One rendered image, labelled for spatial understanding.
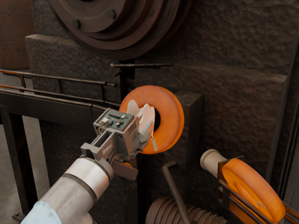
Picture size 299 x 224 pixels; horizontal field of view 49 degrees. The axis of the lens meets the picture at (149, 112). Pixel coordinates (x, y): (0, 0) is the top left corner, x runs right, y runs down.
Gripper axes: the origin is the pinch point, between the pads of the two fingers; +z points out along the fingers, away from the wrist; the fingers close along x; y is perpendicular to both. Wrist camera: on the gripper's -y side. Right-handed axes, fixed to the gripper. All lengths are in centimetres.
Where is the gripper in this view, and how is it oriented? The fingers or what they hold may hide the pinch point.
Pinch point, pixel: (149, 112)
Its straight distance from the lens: 73.7
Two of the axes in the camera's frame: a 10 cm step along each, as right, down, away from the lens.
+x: -8.6, -2.4, 4.5
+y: -1.3, -7.5, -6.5
